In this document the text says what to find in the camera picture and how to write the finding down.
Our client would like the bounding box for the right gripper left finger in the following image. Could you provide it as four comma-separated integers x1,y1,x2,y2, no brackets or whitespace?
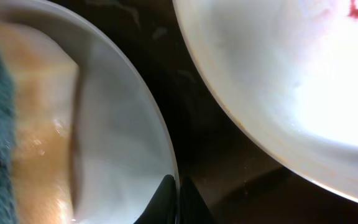
134,175,177,224

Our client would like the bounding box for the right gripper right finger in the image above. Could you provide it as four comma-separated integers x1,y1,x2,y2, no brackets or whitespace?
180,177,216,224

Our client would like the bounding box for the pale blue plate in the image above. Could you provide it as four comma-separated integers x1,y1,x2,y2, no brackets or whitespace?
0,1,178,223

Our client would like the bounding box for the pink plate with red stain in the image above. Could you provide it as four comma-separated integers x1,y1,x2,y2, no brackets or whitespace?
173,0,358,203

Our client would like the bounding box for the green yellow sponge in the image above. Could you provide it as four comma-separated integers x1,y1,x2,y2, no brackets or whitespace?
0,22,79,223

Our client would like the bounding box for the dark brown serving tray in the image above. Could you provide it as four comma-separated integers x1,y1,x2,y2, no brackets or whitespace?
58,0,358,223

